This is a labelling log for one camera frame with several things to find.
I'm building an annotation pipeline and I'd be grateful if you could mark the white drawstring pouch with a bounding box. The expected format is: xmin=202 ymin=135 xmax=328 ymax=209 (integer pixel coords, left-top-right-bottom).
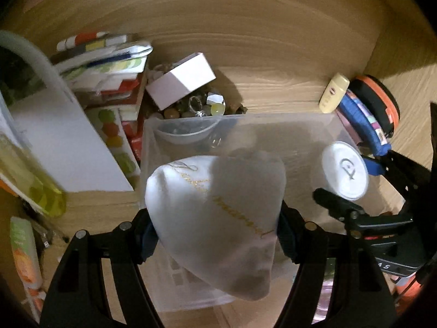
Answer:
xmin=144 ymin=151 xmax=286 ymax=301

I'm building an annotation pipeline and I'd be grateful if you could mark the green orange tube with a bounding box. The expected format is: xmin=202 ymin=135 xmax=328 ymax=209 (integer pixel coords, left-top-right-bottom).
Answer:
xmin=10 ymin=216 xmax=43 ymax=298

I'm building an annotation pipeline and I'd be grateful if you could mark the clear plastic storage bin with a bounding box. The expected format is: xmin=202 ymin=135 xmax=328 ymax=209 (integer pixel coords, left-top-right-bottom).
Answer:
xmin=141 ymin=113 xmax=353 ymax=312

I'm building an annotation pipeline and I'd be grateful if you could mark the black orange round case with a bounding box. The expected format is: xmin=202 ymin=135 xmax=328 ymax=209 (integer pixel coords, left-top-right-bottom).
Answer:
xmin=349 ymin=74 xmax=401 ymax=139

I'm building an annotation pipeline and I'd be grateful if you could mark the blue patchwork pencil pouch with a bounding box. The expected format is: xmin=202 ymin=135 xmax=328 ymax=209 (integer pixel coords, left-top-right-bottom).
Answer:
xmin=338 ymin=89 xmax=392 ymax=176

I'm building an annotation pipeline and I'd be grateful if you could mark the cream lotion bottle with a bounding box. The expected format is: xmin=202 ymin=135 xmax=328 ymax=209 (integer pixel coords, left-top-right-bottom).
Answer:
xmin=318 ymin=73 xmax=350 ymax=113

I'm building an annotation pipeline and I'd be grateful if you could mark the yellow-green spray bottle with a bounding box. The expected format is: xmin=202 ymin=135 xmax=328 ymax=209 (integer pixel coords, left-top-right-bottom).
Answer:
xmin=0 ymin=92 xmax=68 ymax=218

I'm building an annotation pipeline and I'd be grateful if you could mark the pile of beads trinkets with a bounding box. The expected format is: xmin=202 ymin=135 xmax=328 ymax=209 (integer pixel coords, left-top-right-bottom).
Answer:
xmin=147 ymin=88 xmax=247 ymax=120

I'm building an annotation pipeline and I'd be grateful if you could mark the small white cardboard box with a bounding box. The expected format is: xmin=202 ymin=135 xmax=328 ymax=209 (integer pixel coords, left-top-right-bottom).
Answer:
xmin=146 ymin=52 xmax=215 ymax=110

